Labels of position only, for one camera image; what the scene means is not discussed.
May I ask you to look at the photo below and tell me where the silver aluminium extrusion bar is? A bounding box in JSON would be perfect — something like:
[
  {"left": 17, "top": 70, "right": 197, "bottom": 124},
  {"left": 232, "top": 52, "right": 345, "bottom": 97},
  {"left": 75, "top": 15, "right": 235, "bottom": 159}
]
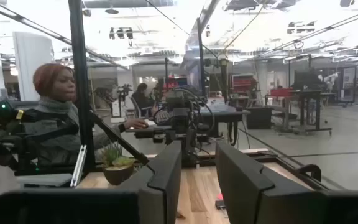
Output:
[{"left": 70, "top": 144, "right": 88, "bottom": 188}]

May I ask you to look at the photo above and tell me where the red shelving unit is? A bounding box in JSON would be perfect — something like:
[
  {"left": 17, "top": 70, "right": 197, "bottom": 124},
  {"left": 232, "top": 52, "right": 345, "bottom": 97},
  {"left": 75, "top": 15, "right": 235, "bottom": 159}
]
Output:
[{"left": 231, "top": 73, "right": 258, "bottom": 96}]

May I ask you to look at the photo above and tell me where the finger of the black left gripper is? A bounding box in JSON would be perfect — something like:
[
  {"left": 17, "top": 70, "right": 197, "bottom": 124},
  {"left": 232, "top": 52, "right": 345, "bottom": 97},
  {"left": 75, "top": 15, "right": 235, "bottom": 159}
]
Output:
[
  {"left": 165, "top": 129, "right": 177, "bottom": 146},
  {"left": 185, "top": 128, "right": 198, "bottom": 149}
]

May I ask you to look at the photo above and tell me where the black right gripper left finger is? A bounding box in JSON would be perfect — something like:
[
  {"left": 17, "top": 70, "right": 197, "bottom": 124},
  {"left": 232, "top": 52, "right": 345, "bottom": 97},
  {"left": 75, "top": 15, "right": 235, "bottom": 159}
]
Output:
[{"left": 0, "top": 141, "right": 183, "bottom": 224}]

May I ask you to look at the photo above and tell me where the black frame clamp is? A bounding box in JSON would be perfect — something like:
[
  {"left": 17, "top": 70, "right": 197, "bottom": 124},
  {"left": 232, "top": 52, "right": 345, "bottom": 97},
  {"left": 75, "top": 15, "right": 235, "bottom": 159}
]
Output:
[{"left": 293, "top": 164, "right": 322, "bottom": 183}]

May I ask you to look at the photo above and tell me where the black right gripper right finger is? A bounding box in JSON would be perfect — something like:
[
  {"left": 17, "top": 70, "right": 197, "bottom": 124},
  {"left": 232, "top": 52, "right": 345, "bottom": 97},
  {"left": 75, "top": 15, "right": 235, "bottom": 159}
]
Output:
[{"left": 214, "top": 141, "right": 358, "bottom": 224}]

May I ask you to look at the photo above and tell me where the person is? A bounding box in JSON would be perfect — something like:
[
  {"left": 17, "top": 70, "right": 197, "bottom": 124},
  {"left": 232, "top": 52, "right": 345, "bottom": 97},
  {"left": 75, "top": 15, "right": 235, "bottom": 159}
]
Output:
[
  {"left": 131, "top": 82, "right": 155, "bottom": 118},
  {"left": 6, "top": 63, "right": 150, "bottom": 170}
]

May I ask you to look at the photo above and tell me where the black aluminium table frame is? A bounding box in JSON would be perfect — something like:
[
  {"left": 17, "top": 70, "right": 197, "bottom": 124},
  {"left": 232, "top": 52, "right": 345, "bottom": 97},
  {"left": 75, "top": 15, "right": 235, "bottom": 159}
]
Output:
[{"left": 0, "top": 0, "right": 358, "bottom": 191}]

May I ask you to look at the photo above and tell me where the black office desk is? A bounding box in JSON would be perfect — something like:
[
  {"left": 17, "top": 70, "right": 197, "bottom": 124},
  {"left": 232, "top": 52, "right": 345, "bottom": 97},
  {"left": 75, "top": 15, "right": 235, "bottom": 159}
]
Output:
[{"left": 125, "top": 105, "right": 252, "bottom": 147}]

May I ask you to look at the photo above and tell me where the potted succulent plant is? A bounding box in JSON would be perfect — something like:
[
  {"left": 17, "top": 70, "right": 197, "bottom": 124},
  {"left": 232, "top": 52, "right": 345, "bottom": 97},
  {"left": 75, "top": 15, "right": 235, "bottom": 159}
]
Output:
[{"left": 99, "top": 141, "right": 138, "bottom": 187}]

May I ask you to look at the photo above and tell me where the black binder clip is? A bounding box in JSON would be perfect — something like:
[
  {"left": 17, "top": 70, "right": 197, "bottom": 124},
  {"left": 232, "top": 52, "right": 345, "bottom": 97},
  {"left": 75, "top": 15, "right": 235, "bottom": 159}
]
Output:
[{"left": 214, "top": 200, "right": 229, "bottom": 218}]

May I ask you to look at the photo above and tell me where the black work table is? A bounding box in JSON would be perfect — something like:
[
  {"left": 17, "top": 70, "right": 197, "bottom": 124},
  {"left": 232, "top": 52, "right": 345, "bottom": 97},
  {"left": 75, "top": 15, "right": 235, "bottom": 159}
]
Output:
[{"left": 264, "top": 88, "right": 334, "bottom": 136}]

